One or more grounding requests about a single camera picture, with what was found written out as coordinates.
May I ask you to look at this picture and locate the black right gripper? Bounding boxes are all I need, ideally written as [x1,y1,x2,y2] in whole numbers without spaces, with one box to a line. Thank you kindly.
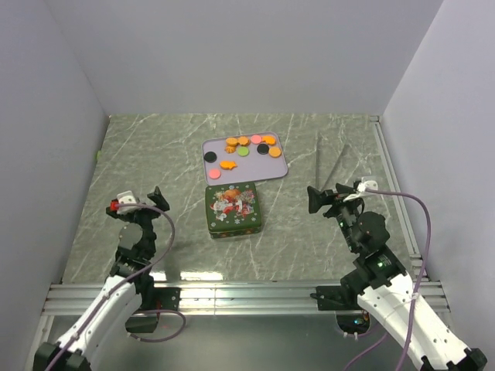
[306,183,364,252]

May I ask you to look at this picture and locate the metal tongs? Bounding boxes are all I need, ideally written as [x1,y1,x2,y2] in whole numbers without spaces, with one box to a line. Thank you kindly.
[314,131,349,190]

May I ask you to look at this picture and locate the gold tin lid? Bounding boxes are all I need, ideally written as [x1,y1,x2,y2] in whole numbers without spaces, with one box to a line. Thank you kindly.
[205,182,262,222]

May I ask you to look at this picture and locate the green gold cookie tin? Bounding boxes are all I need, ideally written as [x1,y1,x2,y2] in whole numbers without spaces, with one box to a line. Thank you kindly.
[207,216,262,239]

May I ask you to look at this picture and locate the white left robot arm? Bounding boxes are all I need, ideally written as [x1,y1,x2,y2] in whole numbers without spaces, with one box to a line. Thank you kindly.
[32,186,176,370]

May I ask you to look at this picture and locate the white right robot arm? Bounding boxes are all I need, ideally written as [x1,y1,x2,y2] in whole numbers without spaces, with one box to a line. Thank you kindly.
[307,181,487,370]

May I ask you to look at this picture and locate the pink round cookie left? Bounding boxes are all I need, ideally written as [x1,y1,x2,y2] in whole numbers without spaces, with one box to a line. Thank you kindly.
[208,168,221,179]

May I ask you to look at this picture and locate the pink round cookie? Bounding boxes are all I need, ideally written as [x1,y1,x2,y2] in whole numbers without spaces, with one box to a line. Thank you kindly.
[251,134,262,145]
[208,168,221,179]

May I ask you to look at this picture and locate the black sandwich cookie left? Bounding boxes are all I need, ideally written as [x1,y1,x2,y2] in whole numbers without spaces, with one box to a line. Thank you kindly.
[203,151,217,163]

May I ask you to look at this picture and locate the black sandwich cookie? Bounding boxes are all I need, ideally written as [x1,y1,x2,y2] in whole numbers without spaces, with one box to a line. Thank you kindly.
[203,151,217,163]
[257,143,270,155]

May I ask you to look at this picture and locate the black sandwich cookie right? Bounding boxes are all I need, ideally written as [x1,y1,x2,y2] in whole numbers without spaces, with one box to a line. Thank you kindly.
[257,143,270,155]

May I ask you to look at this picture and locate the orange fish cookie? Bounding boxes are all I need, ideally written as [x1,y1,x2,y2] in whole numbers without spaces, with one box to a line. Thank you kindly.
[220,161,237,170]

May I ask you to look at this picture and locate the purple tray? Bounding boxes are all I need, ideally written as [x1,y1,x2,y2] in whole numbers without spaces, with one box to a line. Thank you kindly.
[201,131,288,186]

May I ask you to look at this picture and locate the pink round cookie right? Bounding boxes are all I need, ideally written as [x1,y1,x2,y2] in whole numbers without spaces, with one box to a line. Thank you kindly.
[251,134,262,145]

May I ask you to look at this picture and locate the green round cookie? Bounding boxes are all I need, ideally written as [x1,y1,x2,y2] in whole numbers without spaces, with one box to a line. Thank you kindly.
[237,146,250,157]

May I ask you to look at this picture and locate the orange leaf cookie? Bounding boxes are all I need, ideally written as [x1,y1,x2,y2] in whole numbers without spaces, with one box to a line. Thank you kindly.
[237,136,251,146]

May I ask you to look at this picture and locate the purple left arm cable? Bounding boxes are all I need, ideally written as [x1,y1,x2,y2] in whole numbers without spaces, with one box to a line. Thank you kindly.
[42,203,187,371]

